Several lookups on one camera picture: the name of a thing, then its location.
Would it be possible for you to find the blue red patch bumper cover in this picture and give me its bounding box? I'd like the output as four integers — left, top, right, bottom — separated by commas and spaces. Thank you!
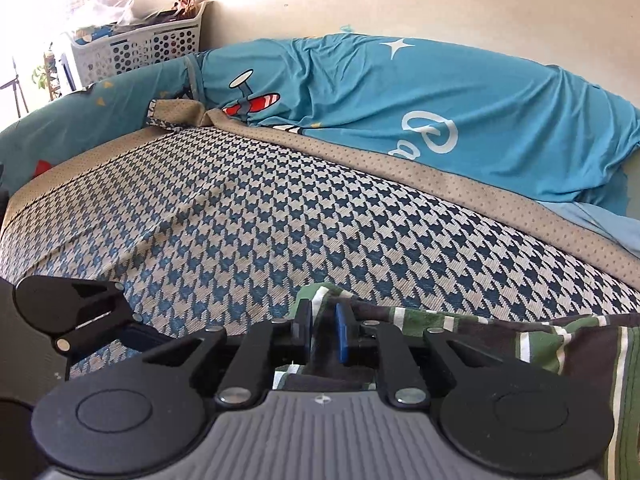
542, 199, 640, 262

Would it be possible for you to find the clear plastic bag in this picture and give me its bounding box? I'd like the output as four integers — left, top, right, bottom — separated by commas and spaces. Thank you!
75, 0, 172, 32

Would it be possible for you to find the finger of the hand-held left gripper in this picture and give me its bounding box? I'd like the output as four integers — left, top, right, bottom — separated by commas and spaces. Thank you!
52, 280, 168, 356

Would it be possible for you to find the grey-green foam bumper pad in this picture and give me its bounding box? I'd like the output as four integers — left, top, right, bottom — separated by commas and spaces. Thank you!
620, 149, 640, 217

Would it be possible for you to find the black stand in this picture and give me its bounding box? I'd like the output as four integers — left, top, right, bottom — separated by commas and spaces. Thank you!
0, 57, 29, 122

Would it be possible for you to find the green grey striped t-shirt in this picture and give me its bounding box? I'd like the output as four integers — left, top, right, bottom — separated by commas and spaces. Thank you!
272, 282, 640, 480

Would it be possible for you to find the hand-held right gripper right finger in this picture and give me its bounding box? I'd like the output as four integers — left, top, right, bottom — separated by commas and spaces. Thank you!
334, 302, 506, 408

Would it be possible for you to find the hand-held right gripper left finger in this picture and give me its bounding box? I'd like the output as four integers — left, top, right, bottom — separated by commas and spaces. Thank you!
145, 300, 321, 407

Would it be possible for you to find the white perforated laundry basket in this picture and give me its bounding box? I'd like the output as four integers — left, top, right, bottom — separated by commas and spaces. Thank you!
62, 0, 209, 87

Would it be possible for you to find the green plant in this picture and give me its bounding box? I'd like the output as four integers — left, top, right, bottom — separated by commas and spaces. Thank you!
31, 50, 57, 104

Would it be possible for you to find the houndstooth bed mat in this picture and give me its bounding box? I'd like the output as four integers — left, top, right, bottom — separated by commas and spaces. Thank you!
0, 100, 640, 383

